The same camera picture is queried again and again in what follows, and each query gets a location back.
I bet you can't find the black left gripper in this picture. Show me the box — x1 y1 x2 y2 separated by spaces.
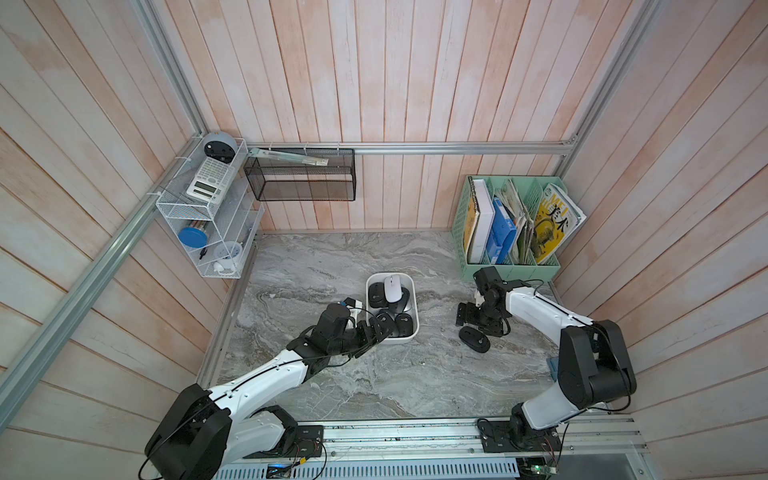
328 316 394 357

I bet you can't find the white mouse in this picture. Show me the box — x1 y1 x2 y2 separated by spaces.
382 274 403 303

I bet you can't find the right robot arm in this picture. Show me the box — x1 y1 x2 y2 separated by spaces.
456 284 637 432

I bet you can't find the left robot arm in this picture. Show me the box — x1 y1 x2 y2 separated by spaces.
144 301 396 479

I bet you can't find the white storage box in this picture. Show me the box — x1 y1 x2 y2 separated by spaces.
364 272 420 345

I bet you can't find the white book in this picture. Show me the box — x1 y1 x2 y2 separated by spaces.
469 178 494 264

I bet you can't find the blue wallet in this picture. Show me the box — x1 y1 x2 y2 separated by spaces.
547 357 559 382

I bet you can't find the green folder with papers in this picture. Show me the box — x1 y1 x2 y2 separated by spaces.
497 179 532 264

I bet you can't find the blue binder folder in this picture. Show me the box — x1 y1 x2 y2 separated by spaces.
486 197 517 264

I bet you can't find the green plastic file organizer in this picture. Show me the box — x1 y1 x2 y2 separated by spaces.
451 176 586 282

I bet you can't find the beige book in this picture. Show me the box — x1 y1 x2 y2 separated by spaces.
462 192 479 262

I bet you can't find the yellow cover magazine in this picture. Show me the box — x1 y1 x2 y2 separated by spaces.
531 183 587 264

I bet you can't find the white cup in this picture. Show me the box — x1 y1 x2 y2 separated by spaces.
213 241 243 275

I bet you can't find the ruler on basket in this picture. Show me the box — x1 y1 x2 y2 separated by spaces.
248 148 329 166

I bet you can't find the blue lid jar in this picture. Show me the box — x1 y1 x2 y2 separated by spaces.
177 221 209 249

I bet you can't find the white calculator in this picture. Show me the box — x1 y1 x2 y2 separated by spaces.
186 157 236 204

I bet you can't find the round grey speaker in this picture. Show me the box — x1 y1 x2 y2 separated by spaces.
203 132 238 164

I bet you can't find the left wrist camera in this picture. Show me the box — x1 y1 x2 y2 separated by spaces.
315 297 363 343

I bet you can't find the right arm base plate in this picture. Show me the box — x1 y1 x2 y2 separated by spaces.
475 418 562 453

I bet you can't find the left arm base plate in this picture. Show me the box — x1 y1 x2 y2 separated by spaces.
245 425 324 459

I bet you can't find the aluminium front rail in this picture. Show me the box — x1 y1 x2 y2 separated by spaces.
152 413 649 466

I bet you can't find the black wire basket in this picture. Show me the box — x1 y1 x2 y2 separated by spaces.
244 147 357 202

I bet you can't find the white wire shelf rack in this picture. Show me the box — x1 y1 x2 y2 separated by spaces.
156 135 265 279

